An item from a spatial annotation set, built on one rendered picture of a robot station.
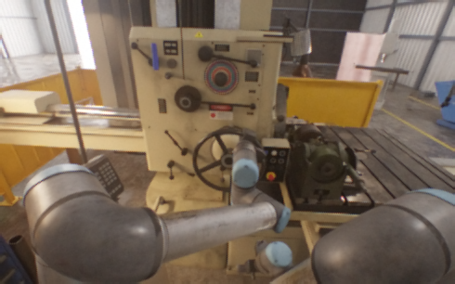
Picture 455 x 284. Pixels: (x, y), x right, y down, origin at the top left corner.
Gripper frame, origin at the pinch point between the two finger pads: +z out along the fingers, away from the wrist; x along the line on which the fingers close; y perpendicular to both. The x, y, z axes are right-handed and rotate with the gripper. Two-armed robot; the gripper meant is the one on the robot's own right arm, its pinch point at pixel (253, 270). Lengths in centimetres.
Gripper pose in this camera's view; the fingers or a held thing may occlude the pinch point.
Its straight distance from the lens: 123.2
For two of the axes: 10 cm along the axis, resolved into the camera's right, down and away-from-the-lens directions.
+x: 9.7, 0.6, 2.2
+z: -2.1, 6.3, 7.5
